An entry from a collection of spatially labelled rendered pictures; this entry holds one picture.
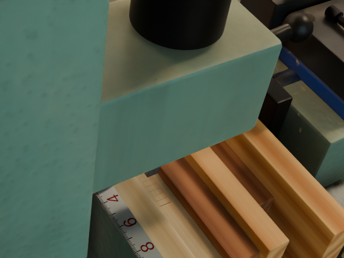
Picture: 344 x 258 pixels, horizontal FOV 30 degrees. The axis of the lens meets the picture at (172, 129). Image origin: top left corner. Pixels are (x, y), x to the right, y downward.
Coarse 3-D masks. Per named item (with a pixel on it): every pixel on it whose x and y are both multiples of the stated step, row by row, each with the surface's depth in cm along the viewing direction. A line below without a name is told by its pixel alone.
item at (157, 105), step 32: (128, 0) 35; (128, 32) 33; (224, 32) 35; (256, 32) 35; (128, 64) 32; (160, 64) 32; (192, 64) 32; (224, 64) 33; (256, 64) 35; (128, 96) 30; (160, 96) 32; (192, 96) 33; (224, 96) 35; (256, 96) 37; (128, 128) 32; (160, 128) 34; (192, 128) 35; (224, 128) 37; (96, 160) 32; (128, 160) 34; (160, 160) 36
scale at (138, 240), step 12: (96, 192) 40; (108, 192) 40; (108, 204) 40; (120, 204) 40; (120, 216) 39; (132, 216) 39; (120, 228) 39; (132, 228) 39; (132, 240) 38; (144, 240) 38; (144, 252) 38; (156, 252) 38
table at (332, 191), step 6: (114, 0) 64; (342, 180) 52; (330, 186) 51; (336, 186) 51; (342, 186) 51; (330, 192) 50; (336, 192) 51; (342, 192) 51; (336, 198) 50; (342, 198) 50; (342, 204) 50; (90, 246) 44; (90, 252) 44
